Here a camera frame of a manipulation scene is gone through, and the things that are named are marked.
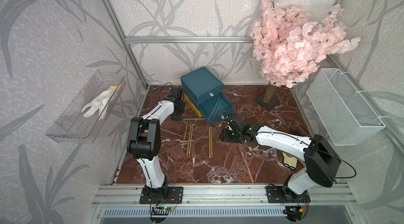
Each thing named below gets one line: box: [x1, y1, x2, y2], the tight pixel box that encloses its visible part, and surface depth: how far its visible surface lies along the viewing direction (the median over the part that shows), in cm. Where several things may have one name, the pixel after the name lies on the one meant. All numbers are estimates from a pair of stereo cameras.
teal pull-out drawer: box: [198, 92, 236, 126], surface depth 97 cm
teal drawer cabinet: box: [180, 66, 236, 116], surface depth 96 cm
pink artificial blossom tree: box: [251, 0, 361, 104], surface depth 68 cm
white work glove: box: [81, 85, 121, 121], surface depth 68 cm
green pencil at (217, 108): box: [213, 99, 224, 118], surface depth 99 cm
